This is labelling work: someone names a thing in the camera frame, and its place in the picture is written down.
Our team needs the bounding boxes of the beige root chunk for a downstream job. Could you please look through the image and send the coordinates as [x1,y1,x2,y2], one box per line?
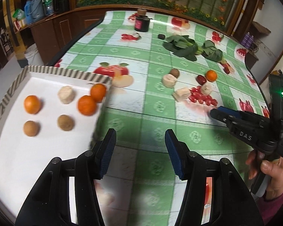
[200,82,213,96]
[161,74,177,88]
[58,86,75,104]
[172,87,191,102]

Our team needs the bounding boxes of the orange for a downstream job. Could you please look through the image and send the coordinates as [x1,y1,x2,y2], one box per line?
[205,70,218,82]

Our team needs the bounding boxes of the dark red jujube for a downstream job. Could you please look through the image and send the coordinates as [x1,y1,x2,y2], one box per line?
[223,67,230,75]
[196,75,207,86]

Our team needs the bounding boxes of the brown kiwi fruit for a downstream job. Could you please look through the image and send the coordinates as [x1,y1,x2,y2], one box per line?
[57,115,75,131]
[169,68,180,78]

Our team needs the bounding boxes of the small orange fruit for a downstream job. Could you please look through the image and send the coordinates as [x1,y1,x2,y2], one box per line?
[90,83,107,103]

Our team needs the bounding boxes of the tan round fruit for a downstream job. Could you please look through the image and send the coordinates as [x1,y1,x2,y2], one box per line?
[23,120,40,137]

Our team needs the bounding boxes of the person's right hand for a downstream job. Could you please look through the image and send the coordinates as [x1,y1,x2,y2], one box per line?
[245,150,283,201]

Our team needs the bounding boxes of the right bok choy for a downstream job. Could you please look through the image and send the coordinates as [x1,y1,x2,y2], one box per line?
[201,40,224,63]

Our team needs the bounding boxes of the bok choy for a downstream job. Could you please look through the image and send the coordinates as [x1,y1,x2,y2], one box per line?
[201,40,224,63]
[162,35,203,61]

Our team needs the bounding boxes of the white tray with chevron rim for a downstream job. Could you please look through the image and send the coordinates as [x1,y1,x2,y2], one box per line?
[0,66,111,223]

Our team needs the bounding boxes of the purple bottles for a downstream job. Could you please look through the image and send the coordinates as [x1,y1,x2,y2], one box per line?
[241,32,254,49]

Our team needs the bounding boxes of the left bok choy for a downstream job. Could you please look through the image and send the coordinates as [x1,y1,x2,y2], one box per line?
[162,35,203,61]

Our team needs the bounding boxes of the small black object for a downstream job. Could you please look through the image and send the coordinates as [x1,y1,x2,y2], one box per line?
[157,34,165,40]

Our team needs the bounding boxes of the white bucket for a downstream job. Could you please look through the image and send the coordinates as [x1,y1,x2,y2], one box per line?
[24,43,44,66]

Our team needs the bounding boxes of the wooden sideboard cabinet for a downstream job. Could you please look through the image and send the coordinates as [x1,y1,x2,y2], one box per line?
[14,4,138,64]

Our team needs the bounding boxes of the black jar with pink label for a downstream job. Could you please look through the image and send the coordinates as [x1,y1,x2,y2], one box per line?
[134,9,150,32]

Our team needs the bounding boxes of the blue bag on shelf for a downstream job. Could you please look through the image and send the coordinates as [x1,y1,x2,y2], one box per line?
[24,0,45,24]

